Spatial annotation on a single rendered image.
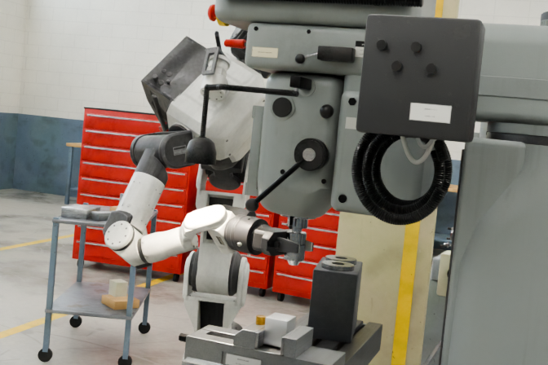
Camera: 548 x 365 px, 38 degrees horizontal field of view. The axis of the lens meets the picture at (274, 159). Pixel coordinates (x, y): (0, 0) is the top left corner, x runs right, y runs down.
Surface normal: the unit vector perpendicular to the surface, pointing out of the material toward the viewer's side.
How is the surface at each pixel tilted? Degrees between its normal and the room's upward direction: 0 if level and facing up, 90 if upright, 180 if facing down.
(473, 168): 90
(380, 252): 90
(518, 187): 72
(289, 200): 118
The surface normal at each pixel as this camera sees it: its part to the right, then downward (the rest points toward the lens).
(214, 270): -0.10, -0.11
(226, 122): 0.52, 0.02
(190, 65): -0.05, -0.48
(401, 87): -0.33, 0.02
